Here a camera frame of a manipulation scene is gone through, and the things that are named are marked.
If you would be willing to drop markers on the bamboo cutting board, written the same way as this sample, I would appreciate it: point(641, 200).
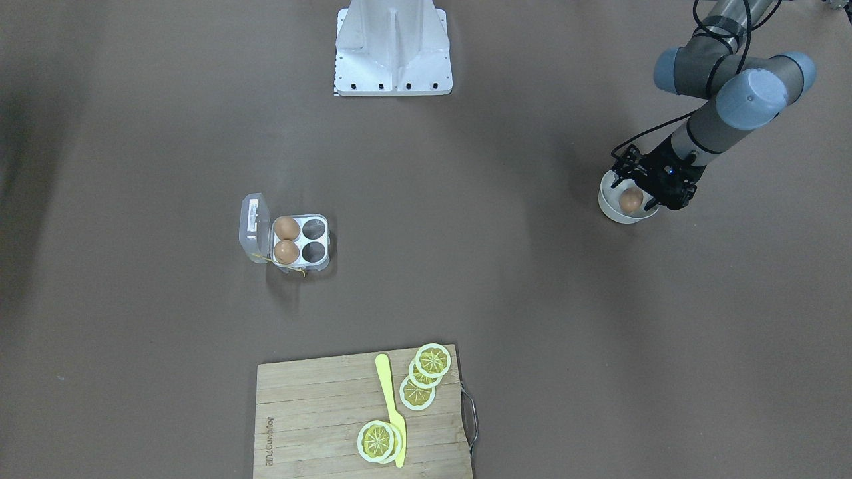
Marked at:
point(309, 413)

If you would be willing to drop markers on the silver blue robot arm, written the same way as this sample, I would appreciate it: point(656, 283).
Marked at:
point(741, 94)

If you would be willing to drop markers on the white bowl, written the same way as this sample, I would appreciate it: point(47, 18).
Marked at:
point(608, 201)

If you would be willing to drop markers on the lemon slice stack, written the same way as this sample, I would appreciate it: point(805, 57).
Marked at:
point(379, 442)

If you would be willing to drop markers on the white camera stand base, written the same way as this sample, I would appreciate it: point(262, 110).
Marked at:
point(392, 48)

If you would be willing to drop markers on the brown egg carried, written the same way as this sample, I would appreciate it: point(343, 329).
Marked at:
point(631, 200)

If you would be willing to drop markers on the lemon slice top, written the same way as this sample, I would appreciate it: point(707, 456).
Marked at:
point(432, 360)

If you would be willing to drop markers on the brown egg rear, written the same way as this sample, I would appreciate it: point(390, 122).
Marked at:
point(286, 228)

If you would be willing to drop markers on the brown egg front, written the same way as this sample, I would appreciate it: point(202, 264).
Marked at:
point(286, 252)

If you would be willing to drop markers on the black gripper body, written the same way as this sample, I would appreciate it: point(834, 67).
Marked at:
point(655, 165)

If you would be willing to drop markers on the clear plastic egg carton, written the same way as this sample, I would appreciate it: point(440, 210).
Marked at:
point(257, 238)

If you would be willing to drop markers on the lemon slice middle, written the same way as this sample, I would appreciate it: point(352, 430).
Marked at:
point(420, 379)

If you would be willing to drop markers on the brown egg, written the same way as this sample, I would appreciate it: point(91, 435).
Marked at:
point(286, 228)
point(286, 252)

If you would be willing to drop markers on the yellow plastic knife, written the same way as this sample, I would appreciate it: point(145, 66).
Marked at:
point(384, 372)

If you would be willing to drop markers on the lemon slice lower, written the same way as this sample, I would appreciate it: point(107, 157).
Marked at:
point(414, 397)

